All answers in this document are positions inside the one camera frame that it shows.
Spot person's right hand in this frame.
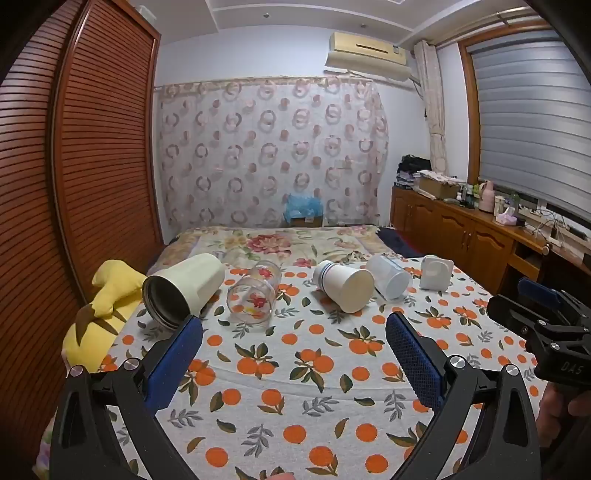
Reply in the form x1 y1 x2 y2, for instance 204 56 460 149
538 385 591 441

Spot ring print curtain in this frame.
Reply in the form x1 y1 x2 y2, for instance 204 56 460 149
154 78 390 229

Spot white square cup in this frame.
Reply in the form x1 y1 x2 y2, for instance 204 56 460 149
419 255 454 292

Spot wall air conditioner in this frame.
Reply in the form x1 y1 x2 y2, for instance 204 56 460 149
326 31 413 80

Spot white blue-striped cup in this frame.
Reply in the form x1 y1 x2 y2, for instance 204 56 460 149
312 260 375 314

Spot translucent plastic cup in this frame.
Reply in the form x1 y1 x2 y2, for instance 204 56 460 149
366 255 414 301

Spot flat cardboard box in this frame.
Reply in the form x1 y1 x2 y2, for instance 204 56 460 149
418 170 467 200

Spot dark blue sheet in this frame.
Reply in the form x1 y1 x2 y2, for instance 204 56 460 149
376 226 426 257

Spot wooden curtain rod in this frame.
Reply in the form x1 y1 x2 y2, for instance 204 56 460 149
434 10 546 48

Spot brown louvered wardrobe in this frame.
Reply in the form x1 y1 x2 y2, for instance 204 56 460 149
0 0 165 480

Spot floral print glass cup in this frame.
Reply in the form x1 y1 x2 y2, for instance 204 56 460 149
226 261 283 329

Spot yellow plush toy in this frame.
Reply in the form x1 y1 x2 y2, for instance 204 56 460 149
62 260 147 372

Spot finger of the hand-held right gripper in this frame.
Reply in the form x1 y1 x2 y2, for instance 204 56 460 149
517 277 563 311
487 294 542 343

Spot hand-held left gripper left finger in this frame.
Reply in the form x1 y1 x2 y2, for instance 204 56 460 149
50 315 204 480

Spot white cables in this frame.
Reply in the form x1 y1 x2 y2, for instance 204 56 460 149
526 210 583 250

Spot orange fruit print cloth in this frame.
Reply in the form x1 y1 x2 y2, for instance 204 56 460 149
95 257 546 480

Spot floral blanket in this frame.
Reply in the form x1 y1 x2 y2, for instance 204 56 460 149
148 225 428 278

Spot cream side curtain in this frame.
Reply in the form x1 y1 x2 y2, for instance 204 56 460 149
413 41 448 174

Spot grey window blind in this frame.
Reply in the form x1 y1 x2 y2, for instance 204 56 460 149
471 23 591 209

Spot blue plastic bag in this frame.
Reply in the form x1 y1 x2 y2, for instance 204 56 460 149
283 194 324 222

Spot cream steel tumbler cup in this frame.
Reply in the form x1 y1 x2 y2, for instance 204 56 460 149
141 253 225 331

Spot wooden cabinet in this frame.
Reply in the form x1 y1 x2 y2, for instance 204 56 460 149
390 185 591 297

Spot pile of dark clothes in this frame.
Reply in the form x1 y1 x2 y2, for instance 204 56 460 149
396 155 432 190

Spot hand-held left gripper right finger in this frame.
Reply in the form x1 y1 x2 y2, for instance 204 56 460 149
385 311 541 480

